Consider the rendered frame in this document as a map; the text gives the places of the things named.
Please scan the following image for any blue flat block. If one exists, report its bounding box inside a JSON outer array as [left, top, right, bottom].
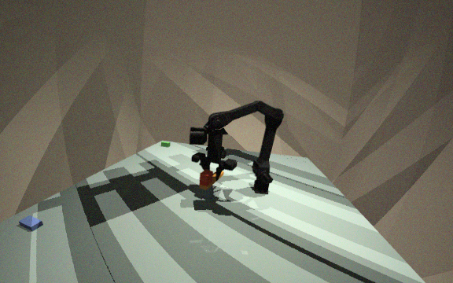
[[19, 215, 43, 231]]

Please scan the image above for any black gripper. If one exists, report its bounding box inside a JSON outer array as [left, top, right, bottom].
[[192, 145, 237, 181]]

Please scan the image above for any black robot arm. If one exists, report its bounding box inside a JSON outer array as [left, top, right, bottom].
[[190, 101, 284, 195]]

